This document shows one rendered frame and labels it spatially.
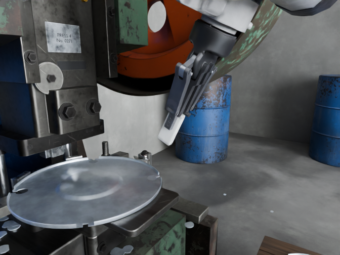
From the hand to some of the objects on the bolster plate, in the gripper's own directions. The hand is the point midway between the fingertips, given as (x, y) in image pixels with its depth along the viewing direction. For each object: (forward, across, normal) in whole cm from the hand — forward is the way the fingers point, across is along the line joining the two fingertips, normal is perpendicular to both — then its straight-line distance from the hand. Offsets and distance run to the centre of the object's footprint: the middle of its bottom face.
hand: (170, 127), depth 52 cm
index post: (+23, +8, +3) cm, 24 cm away
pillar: (+29, -17, +22) cm, 40 cm away
